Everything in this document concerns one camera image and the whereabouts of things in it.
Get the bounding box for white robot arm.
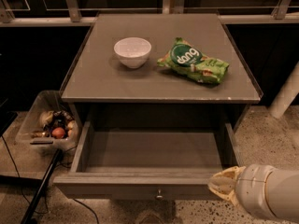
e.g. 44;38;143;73
208;64;299;223

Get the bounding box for clear plastic bin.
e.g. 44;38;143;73
16;91;78;151

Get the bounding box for black cable on floor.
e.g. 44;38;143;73
0;135;101;224

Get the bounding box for black stand leg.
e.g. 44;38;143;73
21;149;63;224

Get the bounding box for white ceramic bowl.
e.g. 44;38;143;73
114;37;151;69

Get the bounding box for metal railing frame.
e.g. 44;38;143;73
0;0;299;26

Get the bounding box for grey top drawer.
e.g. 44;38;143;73
54;122;242;201

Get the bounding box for assorted items in bin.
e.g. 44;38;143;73
31;110;75;139

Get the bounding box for green dang snack bag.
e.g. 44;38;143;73
157;37;229;85

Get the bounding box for grey drawer cabinet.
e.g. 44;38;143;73
62;14;263;122

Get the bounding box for red apple in bin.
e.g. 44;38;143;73
51;127;65;139

